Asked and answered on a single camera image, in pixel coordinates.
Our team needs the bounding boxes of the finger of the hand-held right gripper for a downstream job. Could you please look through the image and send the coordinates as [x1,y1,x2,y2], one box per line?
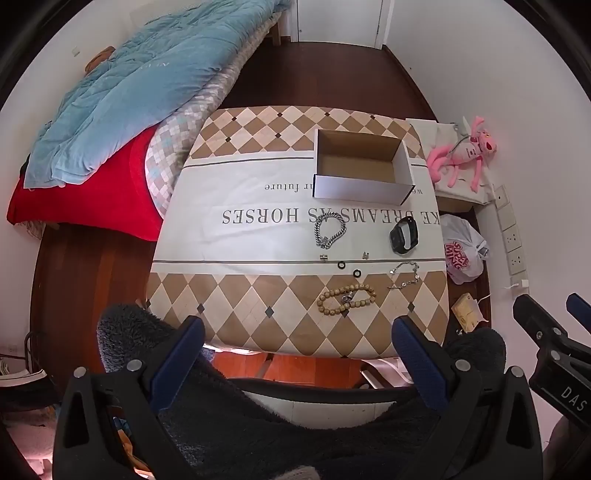
[566,292,591,334]
[512,294,578,365]

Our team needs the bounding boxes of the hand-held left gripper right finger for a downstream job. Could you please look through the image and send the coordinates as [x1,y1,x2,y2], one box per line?
[392,315,543,480]

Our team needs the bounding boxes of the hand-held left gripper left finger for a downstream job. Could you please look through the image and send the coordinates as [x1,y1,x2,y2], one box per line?
[53,315,206,480]

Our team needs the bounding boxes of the thin silver charm bracelet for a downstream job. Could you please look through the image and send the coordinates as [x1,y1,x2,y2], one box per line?
[387,261,421,291]

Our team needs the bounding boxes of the wooden bead bracelet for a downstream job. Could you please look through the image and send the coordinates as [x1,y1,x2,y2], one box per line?
[317,285,377,318]

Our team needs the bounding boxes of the black fitness band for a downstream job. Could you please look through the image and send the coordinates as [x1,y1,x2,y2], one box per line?
[389,216,420,254]

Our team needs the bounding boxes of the thick silver chain bracelet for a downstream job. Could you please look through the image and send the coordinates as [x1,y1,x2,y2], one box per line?
[315,211,348,250]

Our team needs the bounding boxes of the cardboard box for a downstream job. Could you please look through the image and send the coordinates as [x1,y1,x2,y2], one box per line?
[312,129,416,206]

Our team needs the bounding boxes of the cream cardboard piece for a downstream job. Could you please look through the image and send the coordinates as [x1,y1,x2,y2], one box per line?
[451,294,485,330]

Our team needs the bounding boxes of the black curved bar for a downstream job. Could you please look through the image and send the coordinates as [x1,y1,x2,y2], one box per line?
[226,376,419,409]

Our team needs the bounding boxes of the white plastic bag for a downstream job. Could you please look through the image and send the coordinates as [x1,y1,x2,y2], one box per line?
[441,215,491,284]

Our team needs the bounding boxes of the dark fleece trousers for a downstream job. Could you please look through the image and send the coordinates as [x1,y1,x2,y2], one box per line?
[97,304,509,480]

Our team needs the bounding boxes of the printed diamond pattern tablecloth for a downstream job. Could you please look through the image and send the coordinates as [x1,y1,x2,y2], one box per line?
[147,105,451,358]

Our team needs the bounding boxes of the brown cardboard carton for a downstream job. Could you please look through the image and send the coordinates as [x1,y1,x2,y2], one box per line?
[436,198,477,215]

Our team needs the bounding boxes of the red blanket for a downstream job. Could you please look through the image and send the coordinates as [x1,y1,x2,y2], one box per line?
[6,124,164,243]

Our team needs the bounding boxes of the pink plush toy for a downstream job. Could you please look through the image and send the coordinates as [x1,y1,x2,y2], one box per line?
[427,116,497,192]

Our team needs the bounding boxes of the light blue quilt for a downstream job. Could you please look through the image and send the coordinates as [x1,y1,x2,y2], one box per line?
[24,0,278,190]

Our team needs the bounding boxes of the small brown object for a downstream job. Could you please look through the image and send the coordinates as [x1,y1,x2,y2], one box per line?
[87,46,115,73]

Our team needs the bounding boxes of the white door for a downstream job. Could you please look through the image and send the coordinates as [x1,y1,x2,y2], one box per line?
[297,0,385,49]

